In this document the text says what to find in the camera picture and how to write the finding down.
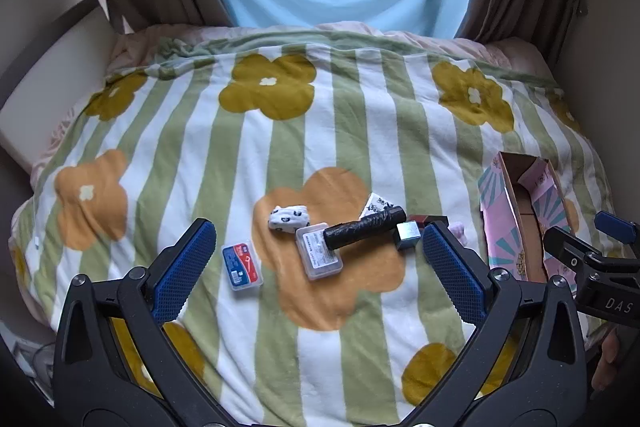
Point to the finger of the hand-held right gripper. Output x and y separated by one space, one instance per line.
615 224
560 241

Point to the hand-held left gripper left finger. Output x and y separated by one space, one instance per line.
180 279

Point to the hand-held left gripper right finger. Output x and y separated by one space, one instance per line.
455 279

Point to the pink printed cardboard box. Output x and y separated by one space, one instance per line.
505 232

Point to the small dark red box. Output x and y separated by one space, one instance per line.
430 220

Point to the small blue box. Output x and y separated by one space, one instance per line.
407 234

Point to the black trash bag roll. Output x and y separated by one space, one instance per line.
360 227

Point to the clear plastic case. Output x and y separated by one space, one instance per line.
320 263

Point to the person's right hand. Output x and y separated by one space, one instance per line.
607 357

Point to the pink plush item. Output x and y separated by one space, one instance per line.
459 229

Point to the red and blue floss case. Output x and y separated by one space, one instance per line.
242 267

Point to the white printed card packet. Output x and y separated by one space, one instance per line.
375 203

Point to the striped floral blanket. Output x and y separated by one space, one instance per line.
350 132

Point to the pink quilt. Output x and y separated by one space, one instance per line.
430 43

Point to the white pillow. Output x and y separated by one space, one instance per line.
55 72

